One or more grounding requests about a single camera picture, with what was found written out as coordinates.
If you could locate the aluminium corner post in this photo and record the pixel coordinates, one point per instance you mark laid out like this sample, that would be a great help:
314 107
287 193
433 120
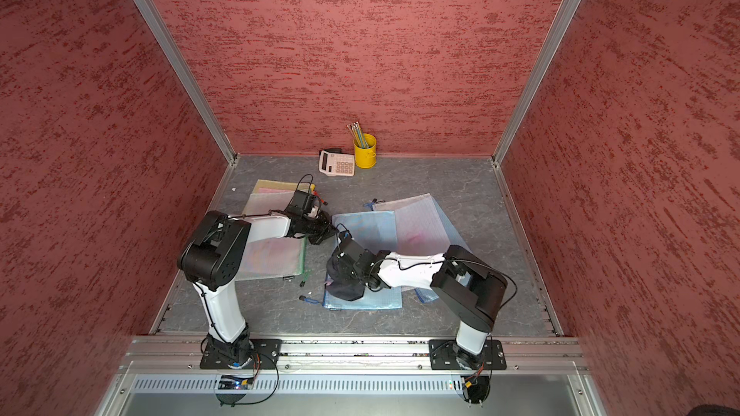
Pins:
187 79
558 28

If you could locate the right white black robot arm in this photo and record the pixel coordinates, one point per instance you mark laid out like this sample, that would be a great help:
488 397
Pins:
472 290

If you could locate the white mesh document bag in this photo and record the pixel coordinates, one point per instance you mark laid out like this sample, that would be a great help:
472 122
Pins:
419 227

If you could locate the aluminium front rail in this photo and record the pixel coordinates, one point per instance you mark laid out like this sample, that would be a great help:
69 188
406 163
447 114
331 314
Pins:
332 375

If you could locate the blue mesh document bag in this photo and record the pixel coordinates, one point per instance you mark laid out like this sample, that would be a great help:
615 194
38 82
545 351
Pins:
425 296

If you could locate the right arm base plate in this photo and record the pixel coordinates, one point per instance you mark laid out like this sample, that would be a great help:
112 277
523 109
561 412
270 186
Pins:
447 355

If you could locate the left aluminium corner post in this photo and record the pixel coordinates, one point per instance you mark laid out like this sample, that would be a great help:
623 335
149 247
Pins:
187 79

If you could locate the right aluminium corner post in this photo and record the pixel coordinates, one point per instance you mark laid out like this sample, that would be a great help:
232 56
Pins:
558 28

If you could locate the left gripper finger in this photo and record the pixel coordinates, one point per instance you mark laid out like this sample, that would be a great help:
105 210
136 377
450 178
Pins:
318 238
324 221

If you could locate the yellow mesh document bag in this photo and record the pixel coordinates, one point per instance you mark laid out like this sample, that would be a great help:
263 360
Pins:
264 186

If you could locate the yellow pen cup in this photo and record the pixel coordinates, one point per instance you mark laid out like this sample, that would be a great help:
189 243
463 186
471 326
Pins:
366 152

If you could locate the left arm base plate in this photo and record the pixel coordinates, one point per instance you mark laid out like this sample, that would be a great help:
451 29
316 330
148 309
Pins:
243 355

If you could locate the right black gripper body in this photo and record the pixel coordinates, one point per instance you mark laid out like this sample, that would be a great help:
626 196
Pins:
350 275

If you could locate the coloured pencils bundle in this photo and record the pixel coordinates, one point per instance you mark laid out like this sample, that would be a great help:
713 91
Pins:
358 135

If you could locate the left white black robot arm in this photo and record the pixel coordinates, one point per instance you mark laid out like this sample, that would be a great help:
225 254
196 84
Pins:
211 261

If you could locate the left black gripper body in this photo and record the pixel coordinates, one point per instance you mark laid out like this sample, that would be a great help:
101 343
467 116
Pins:
311 226

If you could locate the light blue document bag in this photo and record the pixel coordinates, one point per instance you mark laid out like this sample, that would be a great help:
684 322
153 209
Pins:
372 230

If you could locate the pink desk calculator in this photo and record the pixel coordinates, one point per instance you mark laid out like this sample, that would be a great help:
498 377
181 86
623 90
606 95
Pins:
334 164

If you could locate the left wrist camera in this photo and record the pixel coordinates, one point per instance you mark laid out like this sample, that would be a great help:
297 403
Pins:
304 204

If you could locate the green mesh document bag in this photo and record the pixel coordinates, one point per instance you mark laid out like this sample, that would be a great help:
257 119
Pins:
273 258

